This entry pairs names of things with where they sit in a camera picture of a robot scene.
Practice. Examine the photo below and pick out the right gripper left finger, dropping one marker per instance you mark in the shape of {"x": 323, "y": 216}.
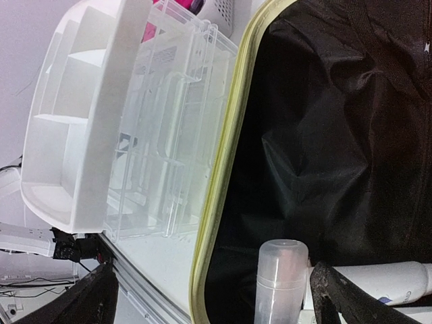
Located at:
{"x": 93, "y": 299}

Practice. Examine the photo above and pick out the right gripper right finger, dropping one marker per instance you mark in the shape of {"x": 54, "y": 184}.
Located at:
{"x": 335, "y": 296}

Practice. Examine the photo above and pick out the clear plastic bottle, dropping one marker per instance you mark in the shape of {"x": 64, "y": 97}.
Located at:
{"x": 280, "y": 281}

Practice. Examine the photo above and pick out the white lotion tube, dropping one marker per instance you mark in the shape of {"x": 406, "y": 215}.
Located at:
{"x": 392, "y": 283}

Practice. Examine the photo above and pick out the pale yellow hard-shell suitcase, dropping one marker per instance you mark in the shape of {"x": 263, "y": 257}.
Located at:
{"x": 326, "y": 140}

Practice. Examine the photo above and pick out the white plastic drawer organizer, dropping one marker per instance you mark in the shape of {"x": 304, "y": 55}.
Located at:
{"x": 122, "y": 139}

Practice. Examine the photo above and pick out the white perforated plastic basket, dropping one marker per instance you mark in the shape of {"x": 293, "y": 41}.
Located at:
{"x": 219, "y": 12}

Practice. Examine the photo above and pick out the red shirt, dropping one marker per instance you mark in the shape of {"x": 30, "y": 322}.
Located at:
{"x": 169, "y": 24}

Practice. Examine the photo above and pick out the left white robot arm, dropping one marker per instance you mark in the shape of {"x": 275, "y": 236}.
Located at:
{"x": 16, "y": 238}

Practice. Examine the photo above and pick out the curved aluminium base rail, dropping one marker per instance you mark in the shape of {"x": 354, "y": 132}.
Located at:
{"x": 139, "y": 301}

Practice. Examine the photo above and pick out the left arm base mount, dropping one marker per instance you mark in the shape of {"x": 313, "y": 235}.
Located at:
{"x": 67, "y": 247}

